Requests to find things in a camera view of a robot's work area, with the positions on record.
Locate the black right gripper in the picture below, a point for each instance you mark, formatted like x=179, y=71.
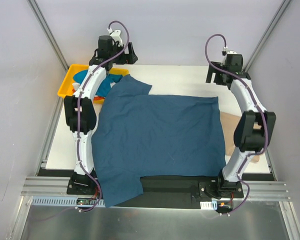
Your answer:
x=215, y=75

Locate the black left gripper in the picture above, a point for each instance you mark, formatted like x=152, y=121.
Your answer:
x=127, y=56

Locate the dark blue t shirt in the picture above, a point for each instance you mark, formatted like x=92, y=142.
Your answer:
x=141, y=134

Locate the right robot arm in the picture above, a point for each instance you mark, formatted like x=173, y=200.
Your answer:
x=254, y=130

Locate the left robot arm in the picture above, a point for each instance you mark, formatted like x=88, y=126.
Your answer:
x=80, y=115

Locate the teal t shirt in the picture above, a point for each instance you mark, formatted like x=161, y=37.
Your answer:
x=106, y=84

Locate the orange t shirt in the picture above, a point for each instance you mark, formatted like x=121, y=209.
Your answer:
x=98, y=99

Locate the beige folded t shirt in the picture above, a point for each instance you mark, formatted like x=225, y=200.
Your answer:
x=229, y=124

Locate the white t shirt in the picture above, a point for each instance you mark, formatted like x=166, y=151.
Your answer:
x=75, y=86

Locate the yellow plastic bin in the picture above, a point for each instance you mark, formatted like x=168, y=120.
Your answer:
x=67, y=89

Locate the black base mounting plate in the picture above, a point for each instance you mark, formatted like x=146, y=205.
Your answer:
x=170, y=192

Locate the grey slotted cable duct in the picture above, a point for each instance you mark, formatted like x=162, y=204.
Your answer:
x=56, y=201

